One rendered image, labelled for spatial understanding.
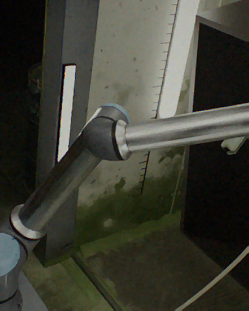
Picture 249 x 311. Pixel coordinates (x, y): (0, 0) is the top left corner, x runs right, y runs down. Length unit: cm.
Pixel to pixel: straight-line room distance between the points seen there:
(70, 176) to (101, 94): 94
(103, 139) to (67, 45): 97
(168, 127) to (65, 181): 46
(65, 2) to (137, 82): 64
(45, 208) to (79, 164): 23
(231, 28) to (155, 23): 76
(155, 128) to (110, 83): 117
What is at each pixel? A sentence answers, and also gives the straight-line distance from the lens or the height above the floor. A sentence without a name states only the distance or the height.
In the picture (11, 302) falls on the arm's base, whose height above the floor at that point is 71.
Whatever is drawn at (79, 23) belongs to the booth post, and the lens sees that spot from 217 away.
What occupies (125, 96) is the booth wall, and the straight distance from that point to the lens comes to 249.
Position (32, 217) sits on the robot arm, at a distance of 167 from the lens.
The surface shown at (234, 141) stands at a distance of 157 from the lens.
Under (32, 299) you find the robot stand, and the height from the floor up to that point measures 64.
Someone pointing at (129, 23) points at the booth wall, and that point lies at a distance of 234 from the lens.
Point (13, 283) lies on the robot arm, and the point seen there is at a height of 79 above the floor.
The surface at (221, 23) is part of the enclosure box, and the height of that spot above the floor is 164.
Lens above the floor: 200
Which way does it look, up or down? 28 degrees down
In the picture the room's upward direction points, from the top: 9 degrees clockwise
